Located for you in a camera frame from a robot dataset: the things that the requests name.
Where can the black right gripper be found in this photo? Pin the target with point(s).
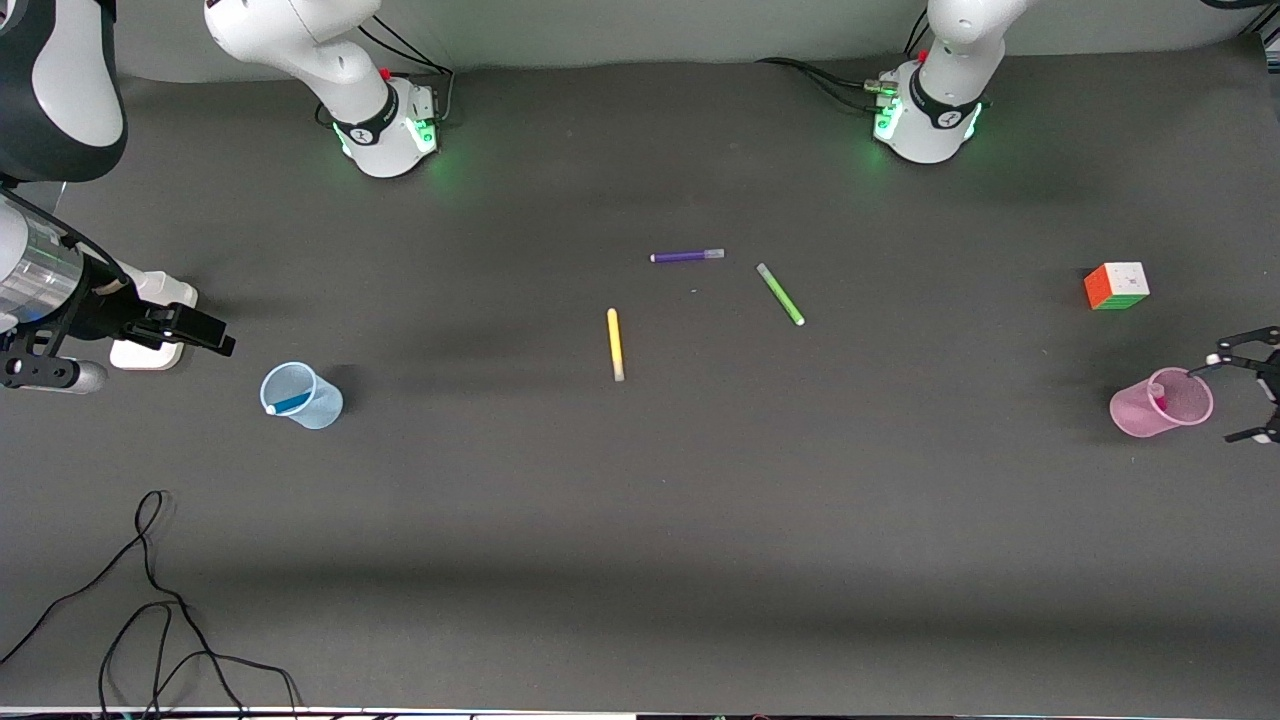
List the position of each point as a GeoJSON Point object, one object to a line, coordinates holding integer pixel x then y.
{"type": "Point", "coordinates": [100, 306]}

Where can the pink marker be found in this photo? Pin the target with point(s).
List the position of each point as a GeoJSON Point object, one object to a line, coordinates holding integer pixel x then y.
{"type": "Point", "coordinates": [1160, 400]}

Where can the blue marker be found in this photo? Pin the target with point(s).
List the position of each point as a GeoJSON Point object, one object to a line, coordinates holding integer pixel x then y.
{"type": "Point", "coordinates": [290, 404]}

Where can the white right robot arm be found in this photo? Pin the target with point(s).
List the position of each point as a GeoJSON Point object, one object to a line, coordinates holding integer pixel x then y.
{"type": "Point", "coordinates": [350, 90]}

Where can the white box device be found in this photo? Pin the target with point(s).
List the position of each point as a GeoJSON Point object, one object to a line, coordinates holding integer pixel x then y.
{"type": "Point", "coordinates": [150, 356]}

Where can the pink mesh cup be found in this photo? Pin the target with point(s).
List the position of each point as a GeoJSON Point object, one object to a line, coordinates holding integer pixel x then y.
{"type": "Point", "coordinates": [1135, 410]}

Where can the translucent blue cup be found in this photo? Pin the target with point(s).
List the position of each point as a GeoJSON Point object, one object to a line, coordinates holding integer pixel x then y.
{"type": "Point", "coordinates": [320, 405]}

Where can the colourful puzzle cube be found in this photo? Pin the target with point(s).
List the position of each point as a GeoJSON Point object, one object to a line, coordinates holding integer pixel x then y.
{"type": "Point", "coordinates": [1120, 280]}

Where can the yellow marker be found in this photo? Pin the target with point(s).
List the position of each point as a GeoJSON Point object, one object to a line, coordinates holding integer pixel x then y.
{"type": "Point", "coordinates": [615, 345]}

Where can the green marker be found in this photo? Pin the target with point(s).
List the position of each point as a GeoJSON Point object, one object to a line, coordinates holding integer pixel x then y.
{"type": "Point", "coordinates": [780, 293]}

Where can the purple marker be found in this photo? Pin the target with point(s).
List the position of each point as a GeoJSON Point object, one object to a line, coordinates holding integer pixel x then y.
{"type": "Point", "coordinates": [685, 257]}

